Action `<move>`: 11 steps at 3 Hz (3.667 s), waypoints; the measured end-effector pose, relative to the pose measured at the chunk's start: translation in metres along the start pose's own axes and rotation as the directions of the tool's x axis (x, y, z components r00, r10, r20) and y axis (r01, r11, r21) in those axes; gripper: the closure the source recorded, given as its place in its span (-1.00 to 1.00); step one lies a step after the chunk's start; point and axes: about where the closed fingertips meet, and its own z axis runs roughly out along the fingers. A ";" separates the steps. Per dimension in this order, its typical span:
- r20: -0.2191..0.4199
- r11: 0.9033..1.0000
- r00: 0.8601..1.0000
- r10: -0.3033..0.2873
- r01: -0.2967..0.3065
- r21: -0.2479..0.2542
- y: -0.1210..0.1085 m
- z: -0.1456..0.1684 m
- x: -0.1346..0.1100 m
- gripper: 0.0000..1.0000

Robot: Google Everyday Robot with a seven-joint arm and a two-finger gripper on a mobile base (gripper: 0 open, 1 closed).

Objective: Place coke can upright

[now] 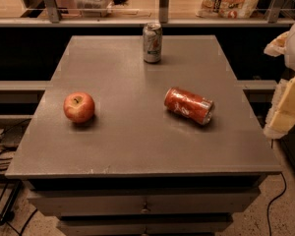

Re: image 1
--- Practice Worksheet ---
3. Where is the silver green soda can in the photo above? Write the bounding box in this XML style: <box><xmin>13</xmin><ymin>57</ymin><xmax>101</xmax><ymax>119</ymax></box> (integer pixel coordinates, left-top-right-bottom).
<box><xmin>143</xmin><ymin>23</ymin><xmax>162</xmax><ymax>63</ymax></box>

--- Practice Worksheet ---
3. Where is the colourful snack bag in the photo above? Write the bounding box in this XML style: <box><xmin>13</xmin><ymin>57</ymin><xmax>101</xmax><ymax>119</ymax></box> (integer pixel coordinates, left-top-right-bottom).
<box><xmin>196</xmin><ymin>0</ymin><xmax>259</xmax><ymax>19</ymax></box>

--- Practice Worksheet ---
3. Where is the clear plastic container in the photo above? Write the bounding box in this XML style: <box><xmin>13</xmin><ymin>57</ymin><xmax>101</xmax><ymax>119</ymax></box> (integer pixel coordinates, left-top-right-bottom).
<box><xmin>75</xmin><ymin>0</ymin><xmax>111</xmax><ymax>18</ymax></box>

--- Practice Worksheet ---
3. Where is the black floor cable right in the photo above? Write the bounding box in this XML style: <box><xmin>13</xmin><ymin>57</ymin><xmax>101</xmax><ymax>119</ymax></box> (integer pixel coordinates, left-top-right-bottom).
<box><xmin>265</xmin><ymin>172</ymin><xmax>288</xmax><ymax>236</ymax></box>

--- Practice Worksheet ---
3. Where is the red apple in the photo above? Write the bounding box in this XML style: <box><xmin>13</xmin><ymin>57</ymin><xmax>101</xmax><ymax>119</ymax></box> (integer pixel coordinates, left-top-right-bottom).
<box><xmin>63</xmin><ymin>91</ymin><xmax>95</xmax><ymax>123</ymax></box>

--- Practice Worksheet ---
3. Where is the metal shelf rack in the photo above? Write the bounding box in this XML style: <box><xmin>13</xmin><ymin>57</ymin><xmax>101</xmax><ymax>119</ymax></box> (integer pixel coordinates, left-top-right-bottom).
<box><xmin>0</xmin><ymin>0</ymin><xmax>295</xmax><ymax>28</ymax></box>

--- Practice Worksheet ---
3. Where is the grey drawer cabinet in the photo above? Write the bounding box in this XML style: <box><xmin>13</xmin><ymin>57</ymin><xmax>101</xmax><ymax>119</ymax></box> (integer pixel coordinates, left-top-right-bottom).
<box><xmin>7</xmin><ymin>35</ymin><xmax>280</xmax><ymax>236</ymax></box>

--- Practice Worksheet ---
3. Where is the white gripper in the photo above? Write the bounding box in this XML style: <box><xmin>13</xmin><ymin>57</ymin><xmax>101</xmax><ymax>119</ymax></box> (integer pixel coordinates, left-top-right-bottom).
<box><xmin>264</xmin><ymin>24</ymin><xmax>295</xmax><ymax>140</ymax></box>

